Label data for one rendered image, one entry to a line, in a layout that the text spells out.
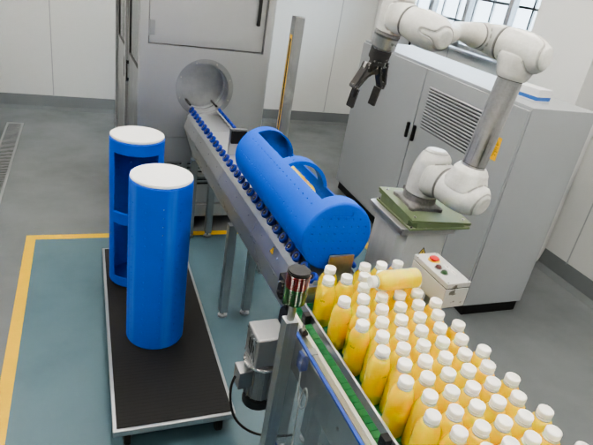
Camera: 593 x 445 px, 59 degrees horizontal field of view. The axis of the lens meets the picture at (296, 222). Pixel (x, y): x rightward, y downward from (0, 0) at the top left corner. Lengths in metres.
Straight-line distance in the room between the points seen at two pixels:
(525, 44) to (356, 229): 0.92
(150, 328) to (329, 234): 1.15
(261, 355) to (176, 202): 0.87
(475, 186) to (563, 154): 1.40
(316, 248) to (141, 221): 0.85
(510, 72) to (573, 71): 2.26
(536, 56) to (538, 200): 1.64
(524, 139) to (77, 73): 5.09
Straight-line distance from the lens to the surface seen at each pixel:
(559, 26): 4.64
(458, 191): 2.32
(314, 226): 1.89
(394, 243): 2.47
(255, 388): 1.93
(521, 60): 2.21
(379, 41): 1.91
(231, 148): 3.07
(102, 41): 6.78
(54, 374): 2.94
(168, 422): 2.47
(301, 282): 1.38
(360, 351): 1.59
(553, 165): 3.62
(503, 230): 3.61
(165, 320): 2.69
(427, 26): 1.77
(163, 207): 2.36
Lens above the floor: 1.97
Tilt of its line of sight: 26 degrees down
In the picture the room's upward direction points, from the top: 10 degrees clockwise
